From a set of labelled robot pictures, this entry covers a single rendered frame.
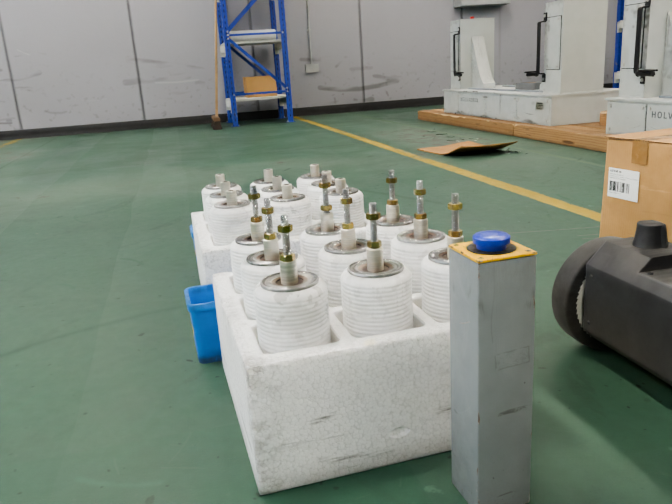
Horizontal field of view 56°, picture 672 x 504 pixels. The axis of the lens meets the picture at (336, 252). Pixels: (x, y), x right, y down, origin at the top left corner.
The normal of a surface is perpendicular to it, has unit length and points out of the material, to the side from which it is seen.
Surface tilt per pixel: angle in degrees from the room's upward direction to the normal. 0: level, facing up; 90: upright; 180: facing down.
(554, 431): 0
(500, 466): 90
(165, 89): 90
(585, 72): 90
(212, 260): 90
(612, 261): 45
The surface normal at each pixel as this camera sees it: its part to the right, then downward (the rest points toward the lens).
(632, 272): -0.74, -0.58
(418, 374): 0.29, 0.26
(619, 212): -0.94, 0.14
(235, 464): -0.06, -0.96
